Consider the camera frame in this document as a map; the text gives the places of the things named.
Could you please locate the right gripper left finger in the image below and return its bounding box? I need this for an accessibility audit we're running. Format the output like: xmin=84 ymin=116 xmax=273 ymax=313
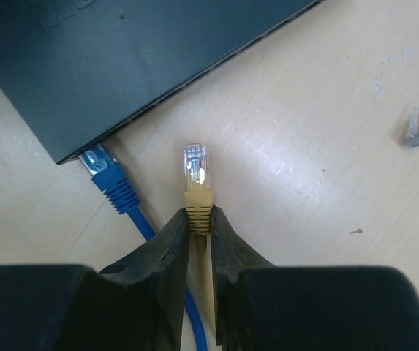
xmin=0 ymin=210 xmax=189 ymax=350

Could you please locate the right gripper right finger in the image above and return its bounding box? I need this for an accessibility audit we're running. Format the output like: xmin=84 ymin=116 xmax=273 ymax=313
xmin=210 ymin=207 xmax=419 ymax=350

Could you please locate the yellow ethernet cable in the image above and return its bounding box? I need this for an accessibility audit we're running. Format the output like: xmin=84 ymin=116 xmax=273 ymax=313
xmin=181 ymin=143 xmax=219 ymax=337

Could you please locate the blue ethernet cable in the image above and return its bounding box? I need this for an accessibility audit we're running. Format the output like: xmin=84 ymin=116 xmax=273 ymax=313
xmin=79 ymin=143 xmax=210 ymax=351

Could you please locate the black network switch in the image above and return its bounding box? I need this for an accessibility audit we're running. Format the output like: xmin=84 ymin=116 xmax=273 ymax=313
xmin=0 ymin=0 xmax=314 ymax=164

